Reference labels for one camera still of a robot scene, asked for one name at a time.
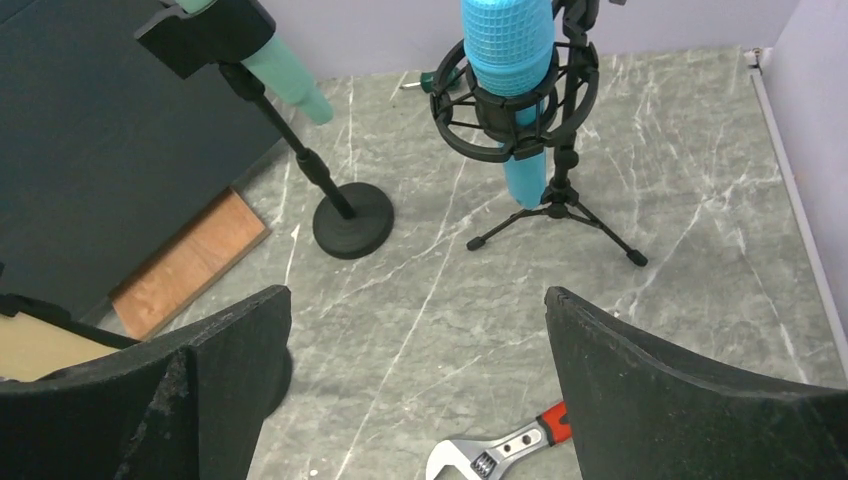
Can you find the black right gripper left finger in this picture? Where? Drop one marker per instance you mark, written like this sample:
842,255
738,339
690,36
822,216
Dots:
189,404

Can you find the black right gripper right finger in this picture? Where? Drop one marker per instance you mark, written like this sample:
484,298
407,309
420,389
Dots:
641,407

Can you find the teal green microphone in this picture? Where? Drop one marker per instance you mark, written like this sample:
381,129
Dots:
244,32

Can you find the black tripod shock mount stand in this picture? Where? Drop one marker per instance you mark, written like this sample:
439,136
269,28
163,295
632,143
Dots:
489,128

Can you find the blue microphone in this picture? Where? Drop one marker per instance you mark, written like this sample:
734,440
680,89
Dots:
509,45

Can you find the beige yellow microphone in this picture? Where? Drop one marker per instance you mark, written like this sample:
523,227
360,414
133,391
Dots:
32,349

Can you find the black round base clamp stand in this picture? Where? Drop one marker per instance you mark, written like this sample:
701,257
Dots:
40,318

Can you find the black round base clip stand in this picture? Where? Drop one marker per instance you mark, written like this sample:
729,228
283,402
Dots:
352,220

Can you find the brown wooden block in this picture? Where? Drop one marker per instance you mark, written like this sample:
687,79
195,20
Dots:
186,266

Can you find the dark blue leaning board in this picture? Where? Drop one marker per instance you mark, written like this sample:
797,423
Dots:
105,153

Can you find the red handled adjustable wrench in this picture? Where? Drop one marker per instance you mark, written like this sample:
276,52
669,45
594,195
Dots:
491,458

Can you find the green handled screwdriver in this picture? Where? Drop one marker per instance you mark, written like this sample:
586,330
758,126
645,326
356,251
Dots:
426,81

